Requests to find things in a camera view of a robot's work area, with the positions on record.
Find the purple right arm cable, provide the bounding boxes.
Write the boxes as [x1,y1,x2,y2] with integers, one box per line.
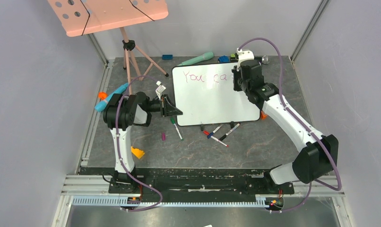
[237,37,343,214]

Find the blue rectangular block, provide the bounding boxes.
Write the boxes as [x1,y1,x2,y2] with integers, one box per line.
[162,54,173,60]

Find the teal flat piece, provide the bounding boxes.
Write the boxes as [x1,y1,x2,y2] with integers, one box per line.
[177,52,214,66]

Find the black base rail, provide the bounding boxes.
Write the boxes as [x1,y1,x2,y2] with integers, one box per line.
[109,168,294,202]

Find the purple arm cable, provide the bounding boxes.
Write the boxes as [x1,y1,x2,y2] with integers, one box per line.
[114,75,164,213]
[237,37,343,214]

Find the red whiteboard marker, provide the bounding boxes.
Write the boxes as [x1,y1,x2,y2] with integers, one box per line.
[203,131,229,147]

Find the green whiteboard marker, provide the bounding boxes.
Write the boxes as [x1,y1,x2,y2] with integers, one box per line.
[170,117,184,141]

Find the blue whiteboard marker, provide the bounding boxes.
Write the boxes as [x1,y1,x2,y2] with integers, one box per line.
[207,124,223,139]

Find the blue toy recorder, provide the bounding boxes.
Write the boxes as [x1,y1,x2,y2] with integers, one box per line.
[94,83,128,113]

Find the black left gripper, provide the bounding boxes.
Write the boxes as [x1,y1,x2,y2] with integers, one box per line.
[146,94,183,117]

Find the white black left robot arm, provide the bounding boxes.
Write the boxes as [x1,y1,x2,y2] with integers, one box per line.
[103,92,183,174]

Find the yellow stepped wedge block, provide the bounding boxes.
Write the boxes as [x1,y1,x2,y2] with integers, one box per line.
[131,147,145,159]

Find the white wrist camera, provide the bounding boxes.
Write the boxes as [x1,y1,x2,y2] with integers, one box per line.
[236,49,254,71]
[155,80,166,100]

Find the blue toy brick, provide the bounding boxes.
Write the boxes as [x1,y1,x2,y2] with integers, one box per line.
[218,55,230,63]

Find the white whiteboard black frame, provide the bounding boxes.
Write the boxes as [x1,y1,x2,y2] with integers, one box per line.
[172,62,260,126]

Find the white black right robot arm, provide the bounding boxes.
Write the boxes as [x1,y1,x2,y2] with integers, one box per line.
[232,60,338,193]

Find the black whiteboard marker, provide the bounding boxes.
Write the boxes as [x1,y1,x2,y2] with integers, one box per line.
[219,123,241,141]

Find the white toothed cable rail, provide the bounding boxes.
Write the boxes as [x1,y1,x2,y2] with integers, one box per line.
[72,195,284,209]

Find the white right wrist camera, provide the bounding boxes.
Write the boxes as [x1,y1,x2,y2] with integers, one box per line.
[236,49,254,71]

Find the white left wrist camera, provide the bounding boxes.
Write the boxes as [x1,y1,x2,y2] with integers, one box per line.
[155,80,166,100]

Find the aluminium frame rails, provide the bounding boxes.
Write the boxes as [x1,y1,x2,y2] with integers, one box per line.
[61,175,345,198]

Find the orange semicircle toy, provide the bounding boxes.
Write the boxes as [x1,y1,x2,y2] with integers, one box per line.
[260,111,268,120]

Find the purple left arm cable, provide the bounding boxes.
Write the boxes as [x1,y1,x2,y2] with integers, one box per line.
[114,75,164,213]

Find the pink music stand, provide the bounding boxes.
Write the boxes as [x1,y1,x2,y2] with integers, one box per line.
[47,0,169,105]

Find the orange small toy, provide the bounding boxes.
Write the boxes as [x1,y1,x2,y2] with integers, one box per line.
[98,92,108,100]

